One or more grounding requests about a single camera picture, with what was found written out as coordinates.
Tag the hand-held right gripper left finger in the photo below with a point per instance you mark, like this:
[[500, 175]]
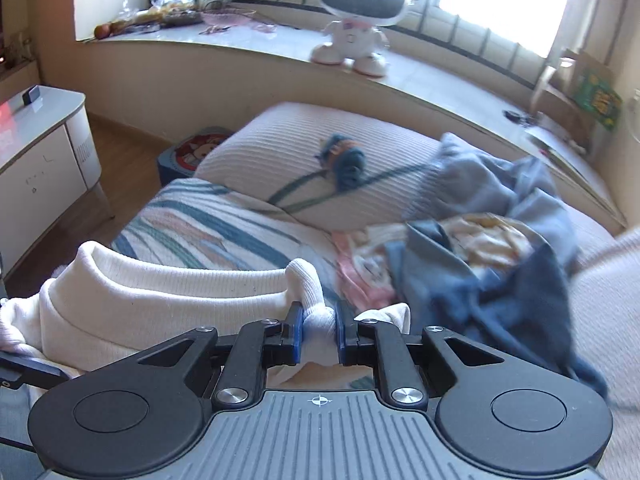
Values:
[[297, 332]]

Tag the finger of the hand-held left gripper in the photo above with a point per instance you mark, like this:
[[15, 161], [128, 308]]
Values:
[[30, 369]]

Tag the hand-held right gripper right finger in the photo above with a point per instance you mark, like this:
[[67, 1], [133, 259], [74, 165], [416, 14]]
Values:
[[341, 332]]

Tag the dark blue pants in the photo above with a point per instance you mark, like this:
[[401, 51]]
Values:
[[450, 300]]

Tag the white ribbed sweater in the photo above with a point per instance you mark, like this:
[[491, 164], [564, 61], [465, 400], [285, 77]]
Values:
[[150, 300]]

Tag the pink printed garment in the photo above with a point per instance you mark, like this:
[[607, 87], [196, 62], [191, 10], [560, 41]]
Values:
[[365, 275]]

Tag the small blue plush toy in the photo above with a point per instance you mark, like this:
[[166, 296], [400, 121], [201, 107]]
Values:
[[345, 160]]

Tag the cream printed garment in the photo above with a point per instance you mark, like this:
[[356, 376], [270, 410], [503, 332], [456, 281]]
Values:
[[495, 240]]

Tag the beige striped pillow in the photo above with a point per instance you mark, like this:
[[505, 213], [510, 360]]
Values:
[[280, 145]]

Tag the white cabinet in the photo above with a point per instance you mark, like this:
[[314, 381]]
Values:
[[40, 170]]

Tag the blue cartoon storage box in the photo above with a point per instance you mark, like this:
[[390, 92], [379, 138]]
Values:
[[192, 152]]

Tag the light blue sweatshirt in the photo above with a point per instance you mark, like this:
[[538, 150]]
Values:
[[500, 185]]

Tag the small black device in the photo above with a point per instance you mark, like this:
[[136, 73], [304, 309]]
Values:
[[32, 96]]

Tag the black remote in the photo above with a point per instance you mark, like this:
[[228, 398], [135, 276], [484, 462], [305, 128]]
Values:
[[517, 116]]

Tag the white robot toy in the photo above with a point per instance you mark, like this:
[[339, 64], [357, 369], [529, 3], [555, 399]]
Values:
[[350, 40]]

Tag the black window railing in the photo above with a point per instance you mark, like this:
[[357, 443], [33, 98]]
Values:
[[465, 46]]

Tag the cardboard box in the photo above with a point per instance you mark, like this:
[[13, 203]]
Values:
[[550, 90]]

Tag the pink glass bowl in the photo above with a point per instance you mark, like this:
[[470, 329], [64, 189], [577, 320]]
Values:
[[227, 17]]

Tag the red apple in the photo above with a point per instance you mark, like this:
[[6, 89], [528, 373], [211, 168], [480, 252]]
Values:
[[103, 31]]

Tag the green printed box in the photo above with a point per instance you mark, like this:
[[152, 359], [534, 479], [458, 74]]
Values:
[[597, 97]]

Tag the plastic wrapped snacks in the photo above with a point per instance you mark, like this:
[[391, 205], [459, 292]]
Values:
[[160, 10]]

